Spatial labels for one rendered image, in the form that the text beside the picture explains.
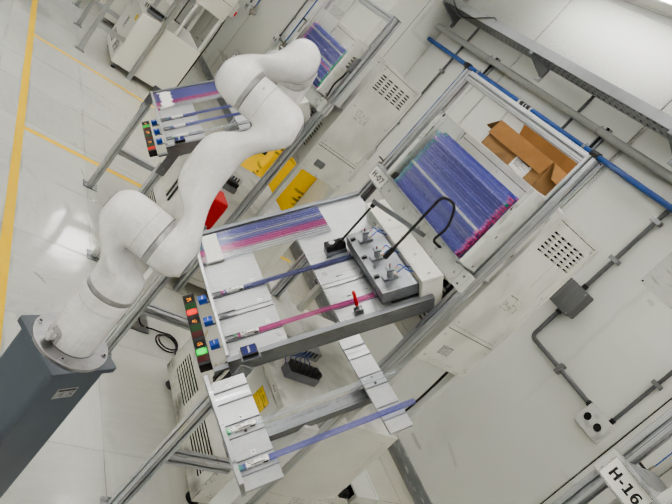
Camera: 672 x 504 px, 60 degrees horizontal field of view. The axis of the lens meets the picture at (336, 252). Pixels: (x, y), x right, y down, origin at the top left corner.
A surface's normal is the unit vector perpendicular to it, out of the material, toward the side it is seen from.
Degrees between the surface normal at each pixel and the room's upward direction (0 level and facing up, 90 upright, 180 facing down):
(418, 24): 90
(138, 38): 90
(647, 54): 90
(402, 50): 90
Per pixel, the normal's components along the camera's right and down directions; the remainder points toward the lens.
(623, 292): -0.68, -0.38
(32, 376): -0.47, -0.09
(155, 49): 0.34, 0.59
